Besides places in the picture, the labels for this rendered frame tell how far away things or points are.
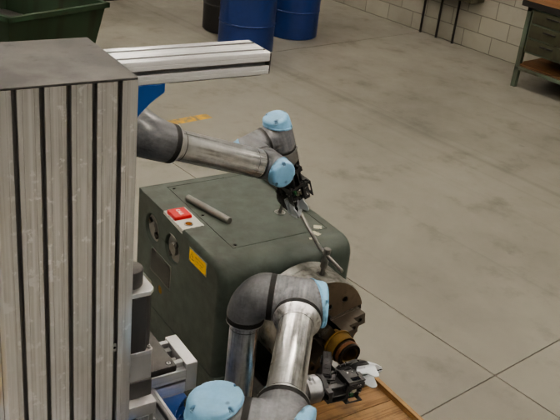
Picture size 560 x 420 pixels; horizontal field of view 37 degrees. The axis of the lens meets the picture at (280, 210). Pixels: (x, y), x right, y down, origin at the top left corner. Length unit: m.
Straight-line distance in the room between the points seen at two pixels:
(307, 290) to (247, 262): 0.48
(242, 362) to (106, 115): 0.91
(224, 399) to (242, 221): 1.05
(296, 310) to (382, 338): 2.49
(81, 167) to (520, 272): 4.15
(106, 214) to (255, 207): 1.27
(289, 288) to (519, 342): 2.80
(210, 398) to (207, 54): 0.68
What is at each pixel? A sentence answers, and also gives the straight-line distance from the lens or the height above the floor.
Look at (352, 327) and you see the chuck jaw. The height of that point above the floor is 1.10.
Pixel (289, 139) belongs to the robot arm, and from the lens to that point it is 2.31.
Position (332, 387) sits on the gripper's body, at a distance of 2.29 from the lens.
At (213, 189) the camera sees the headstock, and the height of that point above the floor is 1.25.
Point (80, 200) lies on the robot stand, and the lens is 1.53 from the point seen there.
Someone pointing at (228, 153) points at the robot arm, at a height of 1.69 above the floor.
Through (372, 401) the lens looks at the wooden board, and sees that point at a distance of 2.61.
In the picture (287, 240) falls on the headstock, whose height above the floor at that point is 1.25.
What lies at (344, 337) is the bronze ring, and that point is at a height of 1.12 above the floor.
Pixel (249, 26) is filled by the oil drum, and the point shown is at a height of 0.32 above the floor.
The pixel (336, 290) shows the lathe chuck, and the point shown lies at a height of 1.20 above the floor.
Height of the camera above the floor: 2.50
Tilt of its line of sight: 26 degrees down
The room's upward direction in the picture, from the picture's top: 7 degrees clockwise
